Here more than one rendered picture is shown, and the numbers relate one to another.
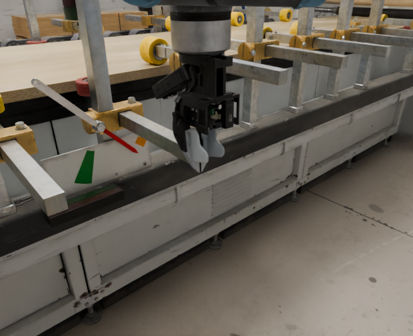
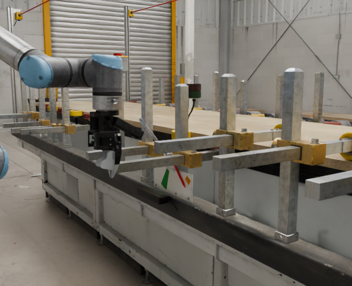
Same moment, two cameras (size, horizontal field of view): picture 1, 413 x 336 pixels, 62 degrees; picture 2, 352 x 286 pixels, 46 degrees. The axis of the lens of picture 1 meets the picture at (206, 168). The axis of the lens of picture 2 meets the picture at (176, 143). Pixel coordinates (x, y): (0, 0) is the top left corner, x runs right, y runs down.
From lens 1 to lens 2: 154 cm
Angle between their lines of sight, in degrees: 92
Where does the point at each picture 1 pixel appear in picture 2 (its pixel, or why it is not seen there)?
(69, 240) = (164, 222)
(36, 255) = (154, 217)
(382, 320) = not seen: outside the picture
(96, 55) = (176, 116)
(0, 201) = (143, 173)
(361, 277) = not seen: outside the picture
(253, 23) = (284, 118)
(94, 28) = (177, 101)
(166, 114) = not seen: hidden behind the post
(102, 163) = (171, 180)
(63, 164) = (159, 169)
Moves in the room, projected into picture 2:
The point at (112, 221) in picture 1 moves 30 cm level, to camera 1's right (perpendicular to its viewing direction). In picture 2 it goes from (180, 230) to (168, 266)
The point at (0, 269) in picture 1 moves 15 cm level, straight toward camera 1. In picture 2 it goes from (145, 210) to (112, 217)
